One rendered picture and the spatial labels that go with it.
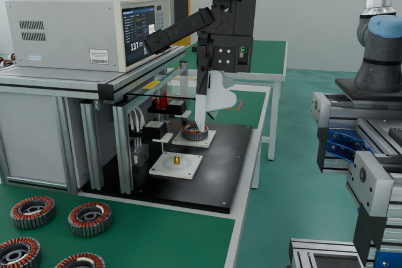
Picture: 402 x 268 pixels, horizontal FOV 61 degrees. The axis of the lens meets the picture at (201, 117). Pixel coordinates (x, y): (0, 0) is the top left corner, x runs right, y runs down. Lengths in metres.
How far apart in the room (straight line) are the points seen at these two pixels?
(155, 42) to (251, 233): 1.74
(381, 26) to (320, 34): 5.17
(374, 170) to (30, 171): 0.99
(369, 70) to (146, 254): 0.89
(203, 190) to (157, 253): 0.27
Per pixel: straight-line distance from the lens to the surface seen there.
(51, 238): 1.01
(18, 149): 1.22
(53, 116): 1.08
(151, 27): 1.25
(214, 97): 0.49
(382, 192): 0.80
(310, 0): 6.34
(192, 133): 1.35
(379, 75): 1.25
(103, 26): 1.07
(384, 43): 1.24
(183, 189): 1.08
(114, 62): 1.07
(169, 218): 1.00
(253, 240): 2.10
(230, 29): 0.52
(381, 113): 1.29
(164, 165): 1.19
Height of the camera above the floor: 1.35
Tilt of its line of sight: 21 degrees down
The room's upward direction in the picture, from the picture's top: straight up
